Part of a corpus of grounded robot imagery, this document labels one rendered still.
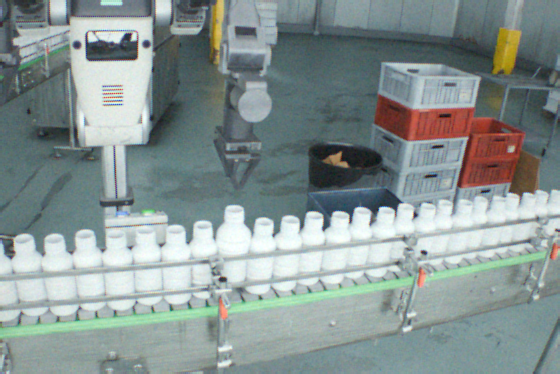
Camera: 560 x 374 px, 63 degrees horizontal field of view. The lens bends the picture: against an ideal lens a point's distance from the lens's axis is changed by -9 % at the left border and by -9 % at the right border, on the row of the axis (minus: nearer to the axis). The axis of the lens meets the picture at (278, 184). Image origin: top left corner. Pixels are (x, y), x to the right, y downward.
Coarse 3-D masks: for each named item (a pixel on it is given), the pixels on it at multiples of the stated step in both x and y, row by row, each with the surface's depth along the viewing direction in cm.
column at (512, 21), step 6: (510, 0) 927; (516, 0) 913; (522, 0) 922; (510, 6) 929; (516, 6) 931; (522, 6) 924; (510, 12) 931; (516, 12) 937; (522, 12) 928; (504, 18) 948; (510, 18) 933; (516, 18) 943; (504, 24) 950; (510, 24) 935; (516, 24) 945; (516, 30) 947
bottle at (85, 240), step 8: (80, 232) 91; (88, 232) 91; (80, 240) 88; (88, 240) 89; (80, 248) 89; (88, 248) 89; (96, 248) 92; (72, 256) 90; (80, 256) 89; (88, 256) 90; (96, 256) 91; (80, 264) 89; (88, 264) 89; (96, 264) 91; (80, 280) 91; (88, 280) 91; (96, 280) 92; (104, 280) 94; (80, 288) 92; (88, 288) 92; (96, 288) 92; (104, 288) 95; (80, 296) 93; (88, 296) 92; (88, 304) 93; (96, 304) 94; (104, 304) 95
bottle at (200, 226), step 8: (200, 224) 99; (208, 224) 99; (200, 232) 96; (208, 232) 97; (192, 240) 99; (200, 240) 97; (208, 240) 97; (192, 248) 97; (200, 248) 97; (208, 248) 97; (216, 248) 99; (192, 256) 98; (200, 256) 97; (208, 256) 97; (192, 272) 100; (200, 272) 99; (208, 272) 99; (192, 280) 101; (200, 280) 100; (208, 280) 100; (200, 296) 101; (208, 296) 102
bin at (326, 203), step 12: (324, 192) 168; (336, 192) 170; (348, 192) 172; (360, 192) 173; (372, 192) 175; (384, 192) 177; (312, 204) 164; (324, 204) 170; (336, 204) 172; (348, 204) 174; (360, 204) 176; (372, 204) 178; (384, 204) 178; (396, 204) 170; (324, 216) 155; (396, 216) 171
